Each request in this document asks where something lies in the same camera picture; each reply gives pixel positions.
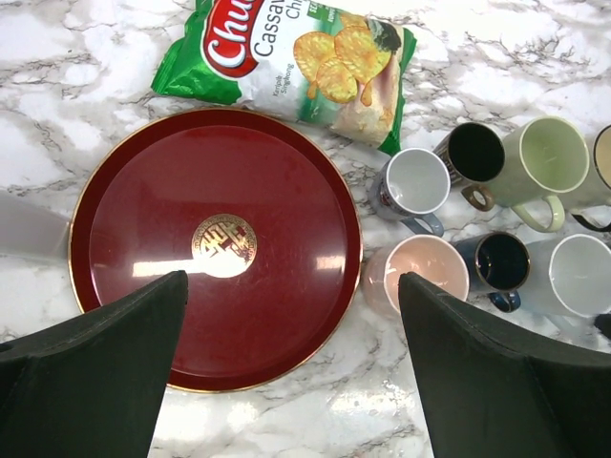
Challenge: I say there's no green chips bag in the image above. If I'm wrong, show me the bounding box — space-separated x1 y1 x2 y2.
152 0 416 155

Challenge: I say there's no red round tray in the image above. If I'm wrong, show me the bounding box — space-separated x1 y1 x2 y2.
68 109 363 393

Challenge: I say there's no pink upside-down mug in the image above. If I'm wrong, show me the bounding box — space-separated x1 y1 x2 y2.
362 235 470 317

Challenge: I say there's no brown striped mug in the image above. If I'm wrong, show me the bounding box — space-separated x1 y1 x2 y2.
432 122 505 212

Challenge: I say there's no light green mug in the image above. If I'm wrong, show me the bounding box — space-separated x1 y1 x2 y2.
488 116 590 233

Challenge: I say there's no light blue white mug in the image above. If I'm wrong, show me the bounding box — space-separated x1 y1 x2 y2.
517 234 610 319

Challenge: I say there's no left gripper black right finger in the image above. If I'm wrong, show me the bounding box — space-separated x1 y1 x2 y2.
398 272 610 457

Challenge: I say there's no dark blue mug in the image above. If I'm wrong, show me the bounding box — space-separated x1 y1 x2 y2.
453 231 531 313

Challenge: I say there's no grey blue mug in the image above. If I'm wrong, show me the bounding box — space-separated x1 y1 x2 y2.
368 148 451 238

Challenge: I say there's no cream mug with black rim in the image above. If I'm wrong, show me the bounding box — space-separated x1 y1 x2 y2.
568 125 610 233

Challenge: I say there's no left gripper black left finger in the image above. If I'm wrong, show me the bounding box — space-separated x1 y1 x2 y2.
1 271 188 457

